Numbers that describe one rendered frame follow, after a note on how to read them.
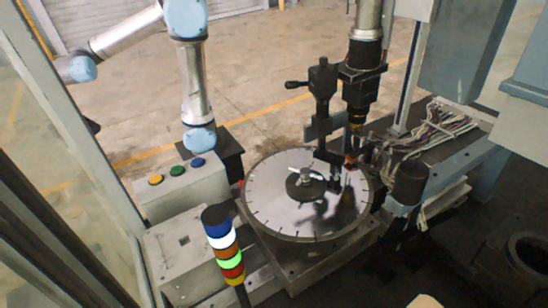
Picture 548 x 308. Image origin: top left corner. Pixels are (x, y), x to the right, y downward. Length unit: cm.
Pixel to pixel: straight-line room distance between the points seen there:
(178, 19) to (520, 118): 79
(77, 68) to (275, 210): 71
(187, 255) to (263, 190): 25
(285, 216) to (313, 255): 13
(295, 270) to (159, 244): 35
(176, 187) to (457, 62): 79
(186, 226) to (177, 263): 11
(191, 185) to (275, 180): 29
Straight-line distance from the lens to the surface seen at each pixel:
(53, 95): 68
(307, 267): 75
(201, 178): 96
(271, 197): 76
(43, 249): 39
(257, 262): 88
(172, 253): 79
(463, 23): 61
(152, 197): 95
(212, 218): 47
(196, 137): 106
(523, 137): 51
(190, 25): 91
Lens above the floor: 151
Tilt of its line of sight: 39 degrees down
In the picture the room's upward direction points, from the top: 5 degrees counter-clockwise
